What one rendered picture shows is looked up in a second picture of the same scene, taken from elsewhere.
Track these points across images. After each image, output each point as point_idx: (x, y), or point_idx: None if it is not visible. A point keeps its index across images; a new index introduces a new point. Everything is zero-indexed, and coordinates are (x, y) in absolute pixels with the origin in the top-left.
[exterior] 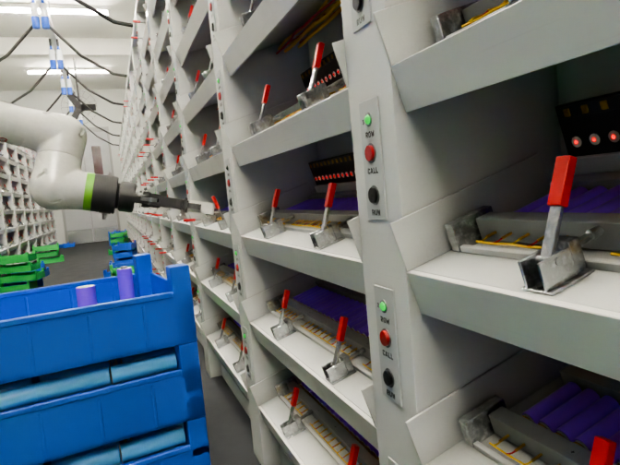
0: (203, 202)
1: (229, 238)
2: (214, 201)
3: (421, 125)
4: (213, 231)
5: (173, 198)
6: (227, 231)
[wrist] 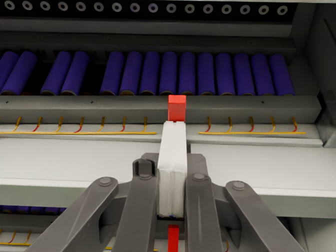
0: (185, 140)
1: (298, 203)
2: (185, 115)
3: None
4: (81, 189)
5: (286, 233)
6: (265, 185)
